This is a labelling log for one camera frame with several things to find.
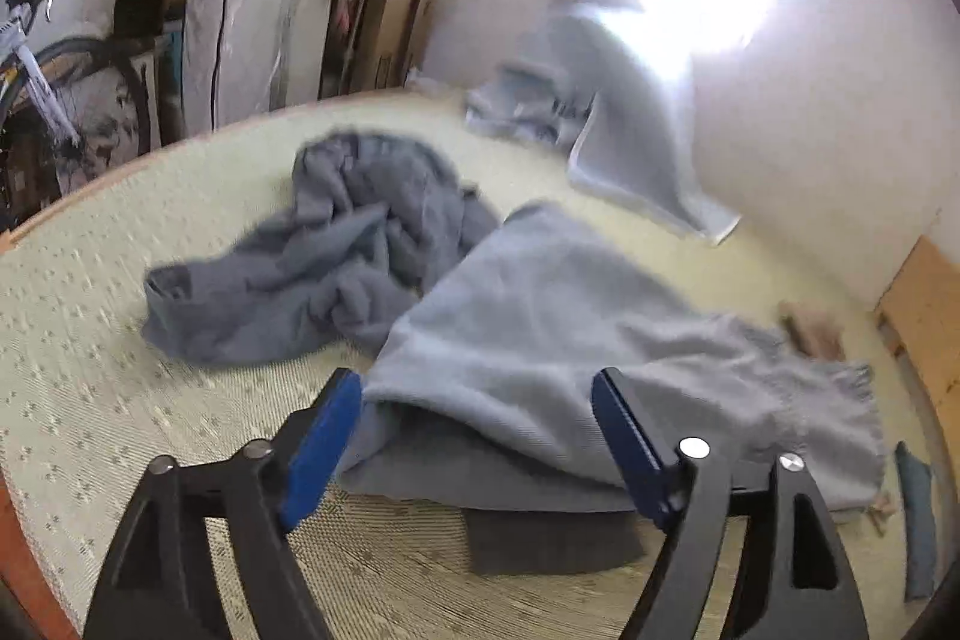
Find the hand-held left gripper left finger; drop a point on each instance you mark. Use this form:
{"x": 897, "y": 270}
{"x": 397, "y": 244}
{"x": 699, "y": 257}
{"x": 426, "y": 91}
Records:
{"x": 322, "y": 437}

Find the dark grey garment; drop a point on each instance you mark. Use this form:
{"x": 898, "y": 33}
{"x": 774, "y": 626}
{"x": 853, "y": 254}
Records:
{"x": 322, "y": 280}

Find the black box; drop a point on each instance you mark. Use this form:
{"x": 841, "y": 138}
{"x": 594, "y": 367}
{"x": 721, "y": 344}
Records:
{"x": 136, "y": 10}

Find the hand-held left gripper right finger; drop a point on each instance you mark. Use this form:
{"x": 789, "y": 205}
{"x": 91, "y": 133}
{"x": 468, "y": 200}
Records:
{"x": 626, "y": 445}

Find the blue grey cloth strip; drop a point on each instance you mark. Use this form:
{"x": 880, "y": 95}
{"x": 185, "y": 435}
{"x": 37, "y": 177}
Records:
{"x": 916, "y": 520}

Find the cardboard box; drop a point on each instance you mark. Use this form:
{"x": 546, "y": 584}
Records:
{"x": 390, "y": 40}

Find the light wooden board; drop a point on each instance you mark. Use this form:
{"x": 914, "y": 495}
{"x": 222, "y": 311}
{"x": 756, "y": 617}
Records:
{"x": 922, "y": 310}

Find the light blue blanket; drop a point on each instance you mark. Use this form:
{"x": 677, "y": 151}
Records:
{"x": 622, "y": 115}

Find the white bicycle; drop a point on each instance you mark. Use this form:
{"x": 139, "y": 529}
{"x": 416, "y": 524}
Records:
{"x": 34, "y": 78}

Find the plastic-wrapped mattress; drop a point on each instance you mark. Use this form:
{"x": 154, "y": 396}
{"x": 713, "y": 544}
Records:
{"x": 255, "y": 40}

